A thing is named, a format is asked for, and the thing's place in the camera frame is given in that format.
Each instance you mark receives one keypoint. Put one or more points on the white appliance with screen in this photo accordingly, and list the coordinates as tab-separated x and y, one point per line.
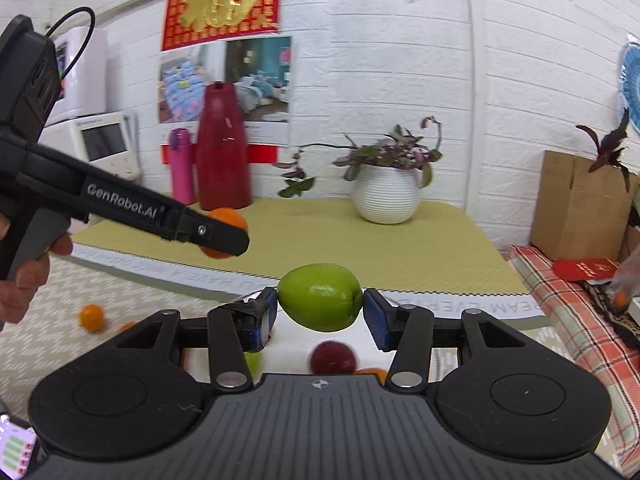
105	145

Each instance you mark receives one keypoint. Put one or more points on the dark red plum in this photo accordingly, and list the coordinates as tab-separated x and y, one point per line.
332	357

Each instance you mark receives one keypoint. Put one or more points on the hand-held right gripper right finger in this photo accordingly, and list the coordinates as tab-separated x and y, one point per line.
376	321

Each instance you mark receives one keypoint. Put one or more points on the brown cardboard box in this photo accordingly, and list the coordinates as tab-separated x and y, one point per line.
575	210

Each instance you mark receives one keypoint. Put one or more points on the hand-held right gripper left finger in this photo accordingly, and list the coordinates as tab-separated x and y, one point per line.
265	321

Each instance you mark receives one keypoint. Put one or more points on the white wall-mounted appliance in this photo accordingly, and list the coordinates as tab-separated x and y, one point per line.
85	75

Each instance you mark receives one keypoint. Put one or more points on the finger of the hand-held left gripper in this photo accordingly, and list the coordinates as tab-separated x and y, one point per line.
220	237

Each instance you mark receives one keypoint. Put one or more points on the dark patterned cloth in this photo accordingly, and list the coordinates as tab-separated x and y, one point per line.
615	321

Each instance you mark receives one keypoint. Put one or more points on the clear plastic bag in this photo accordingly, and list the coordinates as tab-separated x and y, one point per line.
627	285

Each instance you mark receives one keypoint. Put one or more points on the potted plant in white pot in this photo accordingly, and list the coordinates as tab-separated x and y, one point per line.
386	192

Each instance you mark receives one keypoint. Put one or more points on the patterned green tablecloth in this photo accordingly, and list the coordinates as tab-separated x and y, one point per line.
400	240

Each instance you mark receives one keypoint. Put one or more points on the green apple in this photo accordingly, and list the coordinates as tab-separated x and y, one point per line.
253	361
320	297

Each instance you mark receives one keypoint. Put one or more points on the red envelope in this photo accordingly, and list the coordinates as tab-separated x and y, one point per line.
585	267

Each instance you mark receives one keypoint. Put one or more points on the large blue patterned fan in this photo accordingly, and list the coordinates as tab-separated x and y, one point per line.
631	80

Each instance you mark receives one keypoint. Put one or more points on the smartphone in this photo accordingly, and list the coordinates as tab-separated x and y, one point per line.
15	450

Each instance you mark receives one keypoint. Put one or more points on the small orange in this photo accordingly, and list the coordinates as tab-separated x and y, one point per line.
91	318
127	327

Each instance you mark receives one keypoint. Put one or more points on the purple leafy plant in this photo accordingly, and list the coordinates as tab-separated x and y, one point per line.
610	150

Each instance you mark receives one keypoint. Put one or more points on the large orange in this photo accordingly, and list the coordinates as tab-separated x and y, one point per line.
227	221
371	374

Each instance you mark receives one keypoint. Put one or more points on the person's left hand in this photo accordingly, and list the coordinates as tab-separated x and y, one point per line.
25	295

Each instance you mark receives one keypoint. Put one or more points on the white round plate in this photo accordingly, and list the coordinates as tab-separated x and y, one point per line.
290	345

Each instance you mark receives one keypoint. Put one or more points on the pink water bottle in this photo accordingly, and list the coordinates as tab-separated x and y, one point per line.
181	170

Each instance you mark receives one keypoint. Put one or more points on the white wall pipe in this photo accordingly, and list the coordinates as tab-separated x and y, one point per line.
475	85

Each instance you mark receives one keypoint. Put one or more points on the wall poster calendar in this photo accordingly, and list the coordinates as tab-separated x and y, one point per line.
220	10

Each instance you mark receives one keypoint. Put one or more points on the red plaid cloth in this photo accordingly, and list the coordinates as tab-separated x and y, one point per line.
560	300

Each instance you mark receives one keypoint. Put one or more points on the red thermos jug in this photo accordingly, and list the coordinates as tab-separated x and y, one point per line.
222	160

